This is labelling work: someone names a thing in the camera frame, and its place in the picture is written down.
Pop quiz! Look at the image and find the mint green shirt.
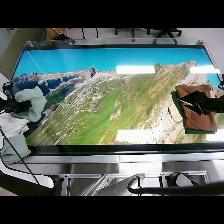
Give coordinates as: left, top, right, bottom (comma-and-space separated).
14, 85, 48, 123

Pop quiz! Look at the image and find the black chair base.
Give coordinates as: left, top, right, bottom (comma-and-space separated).
114, 27, 153, 39
154, 27, 184, 39

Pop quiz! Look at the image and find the white garment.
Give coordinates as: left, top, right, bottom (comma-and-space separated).
0, 112, 31, 138

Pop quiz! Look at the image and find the pale green garment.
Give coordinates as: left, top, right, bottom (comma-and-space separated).
0, 133, 32, 165

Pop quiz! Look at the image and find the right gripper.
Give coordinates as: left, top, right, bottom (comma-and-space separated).
179, 91, 218, 117

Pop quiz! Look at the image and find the black cable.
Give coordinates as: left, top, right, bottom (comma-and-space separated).
0, 127, 40, 185
127, 174, 224, 197

